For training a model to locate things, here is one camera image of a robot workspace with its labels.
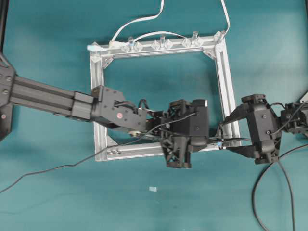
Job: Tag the clear standoff post middle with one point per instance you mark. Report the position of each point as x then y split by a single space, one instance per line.
162 41

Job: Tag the clear standoff post right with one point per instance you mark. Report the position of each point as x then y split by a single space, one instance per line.
194 37

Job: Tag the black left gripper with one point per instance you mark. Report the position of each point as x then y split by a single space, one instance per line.
175 135

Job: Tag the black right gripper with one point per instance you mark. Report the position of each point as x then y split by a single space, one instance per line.
250 151

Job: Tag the aluminium extrusion frame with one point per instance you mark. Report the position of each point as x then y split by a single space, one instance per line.
162 75

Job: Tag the clear standoff post left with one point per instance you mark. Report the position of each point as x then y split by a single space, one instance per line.
131 43

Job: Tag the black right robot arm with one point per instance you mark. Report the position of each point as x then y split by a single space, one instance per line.
293 119

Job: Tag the clear standoff post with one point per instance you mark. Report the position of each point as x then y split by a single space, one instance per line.
162 41
131 43
194 37

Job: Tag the small tape piece on table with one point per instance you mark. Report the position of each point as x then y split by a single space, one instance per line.
152 189

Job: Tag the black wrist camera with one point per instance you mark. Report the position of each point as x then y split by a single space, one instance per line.
261 123
192 132

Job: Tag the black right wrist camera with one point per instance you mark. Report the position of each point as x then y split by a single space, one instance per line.
261 123

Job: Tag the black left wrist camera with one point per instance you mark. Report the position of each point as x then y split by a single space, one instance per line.
192 132

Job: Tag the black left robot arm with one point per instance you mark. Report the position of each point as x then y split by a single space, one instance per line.
103 106

